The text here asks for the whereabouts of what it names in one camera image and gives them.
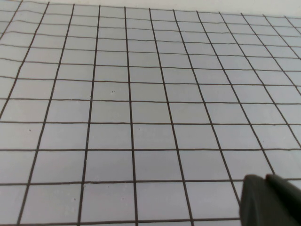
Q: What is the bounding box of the white grid mat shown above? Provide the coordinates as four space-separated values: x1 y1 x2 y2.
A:
0 0 301 226

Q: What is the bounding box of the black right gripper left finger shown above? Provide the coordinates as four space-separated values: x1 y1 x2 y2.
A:
239 174 290 226

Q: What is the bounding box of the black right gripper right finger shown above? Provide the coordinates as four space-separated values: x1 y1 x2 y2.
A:
265 173 301 226

